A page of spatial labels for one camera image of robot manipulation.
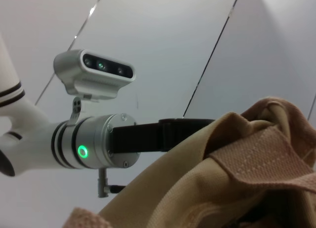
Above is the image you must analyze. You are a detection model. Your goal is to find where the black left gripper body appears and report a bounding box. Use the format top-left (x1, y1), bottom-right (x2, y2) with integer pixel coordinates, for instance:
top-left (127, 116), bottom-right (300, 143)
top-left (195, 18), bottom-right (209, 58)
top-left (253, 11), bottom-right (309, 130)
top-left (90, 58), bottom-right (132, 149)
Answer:
top-left (110, 117), bottom-right (216, 155)

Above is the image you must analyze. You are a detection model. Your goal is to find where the khaki food bag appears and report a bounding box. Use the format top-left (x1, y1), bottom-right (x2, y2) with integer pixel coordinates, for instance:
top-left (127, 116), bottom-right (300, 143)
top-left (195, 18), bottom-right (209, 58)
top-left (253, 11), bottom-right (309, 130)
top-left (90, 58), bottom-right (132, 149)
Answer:
top-left (61, 96), bottom-right (316, 228)

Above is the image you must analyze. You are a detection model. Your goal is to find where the metal cable connector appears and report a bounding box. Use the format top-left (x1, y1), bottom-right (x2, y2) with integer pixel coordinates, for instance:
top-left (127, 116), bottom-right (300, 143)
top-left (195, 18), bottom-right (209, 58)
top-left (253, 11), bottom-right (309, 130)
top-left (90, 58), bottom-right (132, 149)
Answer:
top-left (97, 168), bottom-right (127, 198)

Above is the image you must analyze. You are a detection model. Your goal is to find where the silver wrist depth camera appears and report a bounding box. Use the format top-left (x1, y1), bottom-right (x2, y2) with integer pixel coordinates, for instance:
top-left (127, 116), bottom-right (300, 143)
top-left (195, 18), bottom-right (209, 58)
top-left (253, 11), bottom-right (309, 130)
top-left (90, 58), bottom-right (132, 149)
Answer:
top-left (53, 49), bottom-right (136, 101)

